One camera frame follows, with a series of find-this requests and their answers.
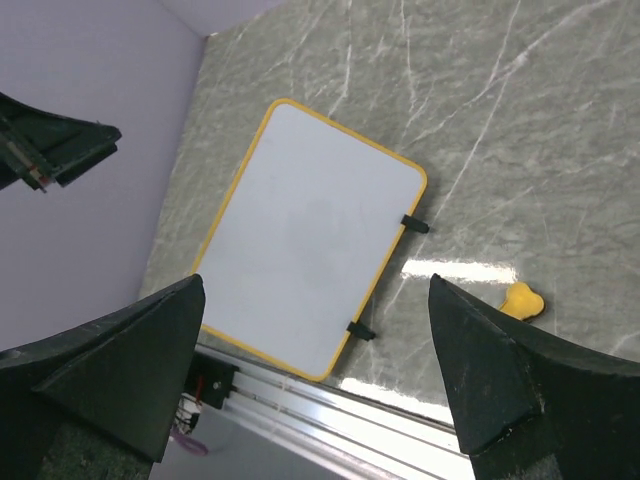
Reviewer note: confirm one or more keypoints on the aluminium mounting rail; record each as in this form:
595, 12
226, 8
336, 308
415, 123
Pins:
346, 434

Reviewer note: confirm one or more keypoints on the yellow framed whiteboard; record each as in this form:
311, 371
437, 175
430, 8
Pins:
302, 238

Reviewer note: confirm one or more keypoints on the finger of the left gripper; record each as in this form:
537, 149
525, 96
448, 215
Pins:
42, 148

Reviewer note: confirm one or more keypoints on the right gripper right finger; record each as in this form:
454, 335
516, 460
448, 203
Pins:
527, 404

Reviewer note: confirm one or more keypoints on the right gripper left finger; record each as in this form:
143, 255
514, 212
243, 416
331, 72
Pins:
99, 401

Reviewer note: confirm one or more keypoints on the yellow bone-shaped eraser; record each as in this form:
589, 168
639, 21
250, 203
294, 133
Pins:
522, 303

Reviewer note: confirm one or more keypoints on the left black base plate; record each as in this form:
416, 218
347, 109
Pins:
210, 380

